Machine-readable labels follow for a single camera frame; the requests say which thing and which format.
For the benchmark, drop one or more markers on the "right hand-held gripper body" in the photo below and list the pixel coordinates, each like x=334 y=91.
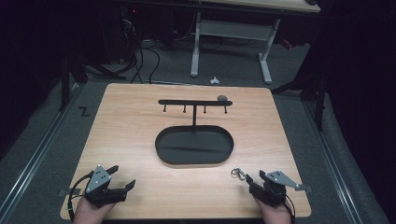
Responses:
x=274 y=188

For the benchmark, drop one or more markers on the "small red object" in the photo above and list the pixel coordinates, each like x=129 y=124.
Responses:
x=287 y=44

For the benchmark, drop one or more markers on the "person's right hand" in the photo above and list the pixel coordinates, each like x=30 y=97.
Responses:
x=275 y=214

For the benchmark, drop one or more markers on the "black metal stand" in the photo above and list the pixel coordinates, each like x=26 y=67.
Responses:
x=314 y=87
x=65 y=82

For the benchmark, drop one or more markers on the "person's left hand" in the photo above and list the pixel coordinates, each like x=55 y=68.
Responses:
x=92 y=214

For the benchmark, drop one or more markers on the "small white object on floor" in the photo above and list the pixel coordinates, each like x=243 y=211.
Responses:
x=214 y=81

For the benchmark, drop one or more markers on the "metal floor rail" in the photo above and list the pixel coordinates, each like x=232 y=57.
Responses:
x=331 y=161
x=37 y=157

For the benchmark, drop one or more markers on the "grey tape strip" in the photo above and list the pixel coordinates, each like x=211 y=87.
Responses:
x=66 y=192

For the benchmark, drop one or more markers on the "small grey round object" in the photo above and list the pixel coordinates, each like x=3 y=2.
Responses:
x=222 y=98

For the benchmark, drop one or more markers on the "black hook stand with tray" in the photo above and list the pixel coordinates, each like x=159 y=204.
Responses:
x=194 y=144

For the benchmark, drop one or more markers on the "desk with white metal frame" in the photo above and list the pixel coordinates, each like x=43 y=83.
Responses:
x=232 y=29

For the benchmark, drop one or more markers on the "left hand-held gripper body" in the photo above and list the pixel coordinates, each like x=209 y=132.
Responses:
x=99 y=182

